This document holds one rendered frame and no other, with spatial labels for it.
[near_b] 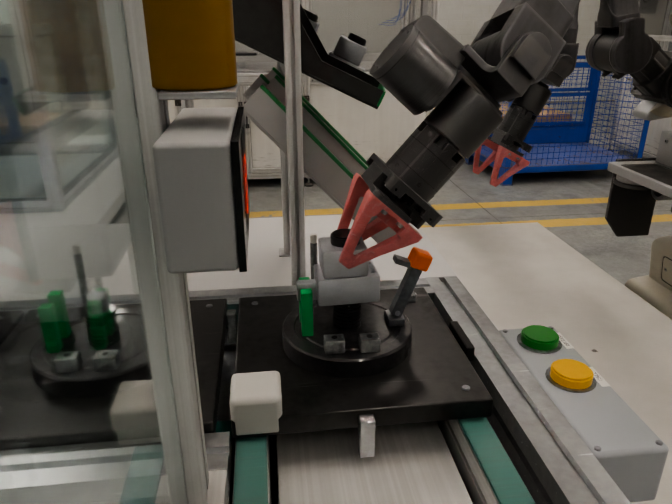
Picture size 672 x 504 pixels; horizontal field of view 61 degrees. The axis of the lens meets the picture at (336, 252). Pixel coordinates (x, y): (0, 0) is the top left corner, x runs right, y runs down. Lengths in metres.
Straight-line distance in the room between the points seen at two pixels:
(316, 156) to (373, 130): 3.98
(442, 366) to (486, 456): 0.11
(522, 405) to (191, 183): 0.39
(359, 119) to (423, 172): 4.18
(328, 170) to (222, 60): 0.47
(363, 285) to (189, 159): 0.32
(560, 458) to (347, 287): 0.24
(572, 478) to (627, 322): 0.51
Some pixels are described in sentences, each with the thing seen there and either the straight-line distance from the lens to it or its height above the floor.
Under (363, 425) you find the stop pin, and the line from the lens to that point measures 0.53.
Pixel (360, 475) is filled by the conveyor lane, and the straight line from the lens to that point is 0.55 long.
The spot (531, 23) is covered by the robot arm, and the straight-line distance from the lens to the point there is 0.59.
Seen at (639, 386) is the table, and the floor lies 0.86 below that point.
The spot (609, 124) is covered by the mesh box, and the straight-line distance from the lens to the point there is 5.32.
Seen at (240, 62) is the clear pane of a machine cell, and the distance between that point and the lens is 4.60.
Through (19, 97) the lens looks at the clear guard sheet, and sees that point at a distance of 0.19.
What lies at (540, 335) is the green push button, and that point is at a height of 0.97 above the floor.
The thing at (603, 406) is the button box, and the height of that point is 0.96.
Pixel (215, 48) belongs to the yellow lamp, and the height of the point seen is 1.28.
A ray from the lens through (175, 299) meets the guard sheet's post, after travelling 0.37.
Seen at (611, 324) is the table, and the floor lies 0.86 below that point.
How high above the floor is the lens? 1.30
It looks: 22 degrees down
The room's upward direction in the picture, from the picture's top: straight up
